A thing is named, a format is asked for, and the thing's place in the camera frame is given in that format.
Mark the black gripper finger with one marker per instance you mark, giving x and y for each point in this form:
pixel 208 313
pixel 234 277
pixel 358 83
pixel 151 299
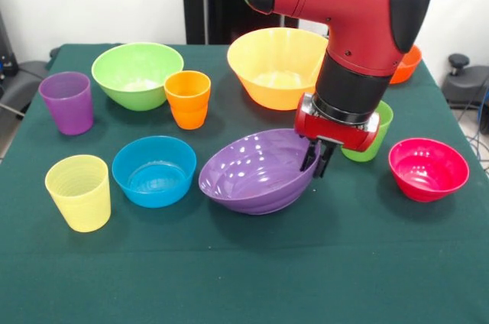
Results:
pixel 324 163
pixel 308 157

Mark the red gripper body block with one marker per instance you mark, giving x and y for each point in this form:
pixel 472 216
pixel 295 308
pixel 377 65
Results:
pixel 336 133

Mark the purple bowl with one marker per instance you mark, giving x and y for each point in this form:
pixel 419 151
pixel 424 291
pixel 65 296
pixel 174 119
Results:
pixel 260 179

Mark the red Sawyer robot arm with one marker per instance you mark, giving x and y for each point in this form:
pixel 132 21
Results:
pixel 344 7

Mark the green cup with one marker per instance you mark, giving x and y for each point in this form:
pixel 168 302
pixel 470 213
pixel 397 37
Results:
pixel 384 129

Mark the large yellow-orange bowl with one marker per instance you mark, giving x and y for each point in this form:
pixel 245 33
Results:
pixel 275 91

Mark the red-orange bowl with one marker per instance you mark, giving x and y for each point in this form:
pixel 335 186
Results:
pixel 409 68

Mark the pink bowl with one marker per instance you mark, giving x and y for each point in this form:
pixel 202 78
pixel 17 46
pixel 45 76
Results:
pixel 428 175

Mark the orange cup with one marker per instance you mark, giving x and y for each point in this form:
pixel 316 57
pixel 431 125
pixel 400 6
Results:
pixel 189 110

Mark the dark grey stand base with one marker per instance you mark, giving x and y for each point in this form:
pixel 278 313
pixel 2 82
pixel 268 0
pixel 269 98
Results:
pixel 23 83
pixel 466 87

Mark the dark green tablecloth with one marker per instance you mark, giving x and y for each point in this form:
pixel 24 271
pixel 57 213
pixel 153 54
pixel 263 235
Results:
pixel 244 282

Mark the blue bowl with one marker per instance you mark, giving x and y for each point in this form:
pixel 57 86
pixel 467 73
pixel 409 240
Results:
pixel 153 182

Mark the green bowl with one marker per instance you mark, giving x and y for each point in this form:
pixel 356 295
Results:
pixel 130 72

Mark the yellow cup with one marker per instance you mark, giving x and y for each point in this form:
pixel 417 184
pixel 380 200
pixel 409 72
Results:
pixel 80 201

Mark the purple cup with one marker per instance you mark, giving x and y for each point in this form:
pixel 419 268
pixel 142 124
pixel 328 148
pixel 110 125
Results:
pixel 70 110

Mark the black electronic device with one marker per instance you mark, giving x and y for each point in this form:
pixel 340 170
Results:
pixel 5 52

